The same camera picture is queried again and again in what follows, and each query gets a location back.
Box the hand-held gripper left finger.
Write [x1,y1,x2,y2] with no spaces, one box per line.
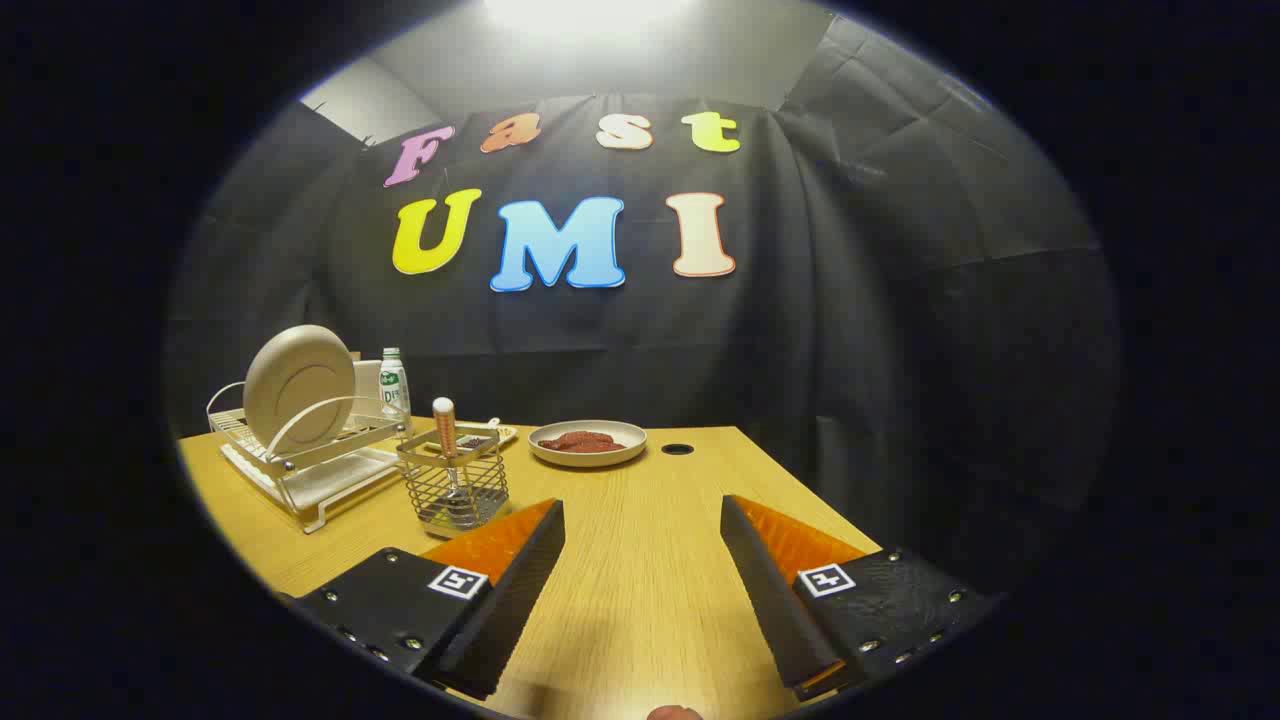
[275,498,566,701]

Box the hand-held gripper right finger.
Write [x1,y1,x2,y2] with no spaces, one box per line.
[720,494,1001,703]

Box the metal wire basket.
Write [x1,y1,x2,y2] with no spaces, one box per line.
[396,425,511,539]

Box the spoon with red checked handle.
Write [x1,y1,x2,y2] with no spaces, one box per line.
[432,397,481,526]

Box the white wire dish rack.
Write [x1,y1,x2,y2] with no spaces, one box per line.
[206,380,413,534]

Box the round beige plate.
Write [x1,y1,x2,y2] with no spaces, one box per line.
[243,325,357,456]

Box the shallow beige dish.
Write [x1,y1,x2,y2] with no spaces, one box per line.
[528,420,648,468]

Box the white divided tray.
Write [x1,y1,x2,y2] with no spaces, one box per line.
[455,420,519,451]

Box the white drip tray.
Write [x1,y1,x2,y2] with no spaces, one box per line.
[220,443,401,534]

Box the white drink bottle green label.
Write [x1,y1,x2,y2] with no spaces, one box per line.
[379,347,412,421]

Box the black backdrop cloth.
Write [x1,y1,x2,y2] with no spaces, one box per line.
[165,15,1121,601]

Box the white toaster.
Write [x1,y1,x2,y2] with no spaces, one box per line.
[352,360,386,416]

